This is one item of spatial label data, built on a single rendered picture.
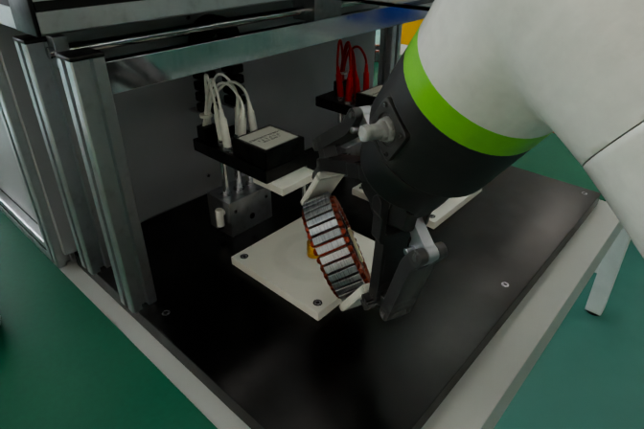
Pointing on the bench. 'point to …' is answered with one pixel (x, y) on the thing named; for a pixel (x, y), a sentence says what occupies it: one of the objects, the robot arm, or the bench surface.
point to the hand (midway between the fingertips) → (337, 244)
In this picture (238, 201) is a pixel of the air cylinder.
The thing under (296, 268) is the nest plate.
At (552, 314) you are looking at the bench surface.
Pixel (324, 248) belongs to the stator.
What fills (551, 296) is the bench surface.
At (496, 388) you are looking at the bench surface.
